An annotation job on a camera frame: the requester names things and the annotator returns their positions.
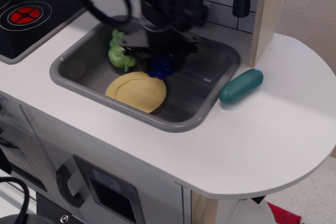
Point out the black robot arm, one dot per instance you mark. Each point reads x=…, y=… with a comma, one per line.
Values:
x=181, y=15

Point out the black toy stove top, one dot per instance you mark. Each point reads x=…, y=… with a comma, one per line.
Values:
x=27, y=24

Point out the blue toy blueberries cluster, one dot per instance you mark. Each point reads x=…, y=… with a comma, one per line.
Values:
x=161, y=66

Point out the black oven door handle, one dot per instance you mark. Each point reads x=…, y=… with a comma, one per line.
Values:
x=62, y=178

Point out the wooden side panel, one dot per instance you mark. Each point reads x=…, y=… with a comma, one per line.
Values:
x=266, y=22

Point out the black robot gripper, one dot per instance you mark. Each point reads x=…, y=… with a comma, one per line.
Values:
x=144, y=43

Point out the grey plastic sink basin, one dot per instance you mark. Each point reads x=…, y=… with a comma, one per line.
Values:
x=85, y=69

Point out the teal toy cucumber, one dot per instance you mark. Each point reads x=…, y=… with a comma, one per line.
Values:
x=241, y=86

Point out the green toy lettuce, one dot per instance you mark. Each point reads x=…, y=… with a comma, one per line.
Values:
x=116, y=53

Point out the yellow toy plate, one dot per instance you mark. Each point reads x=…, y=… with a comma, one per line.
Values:
x=138, y=90

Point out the grey oven door window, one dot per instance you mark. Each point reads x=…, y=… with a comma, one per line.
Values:
x=15, y=161

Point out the red object on floor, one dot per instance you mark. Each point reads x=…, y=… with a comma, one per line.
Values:
x=283, y=216

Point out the grey dishwasher panel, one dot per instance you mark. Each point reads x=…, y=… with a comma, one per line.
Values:
x=111, y=193

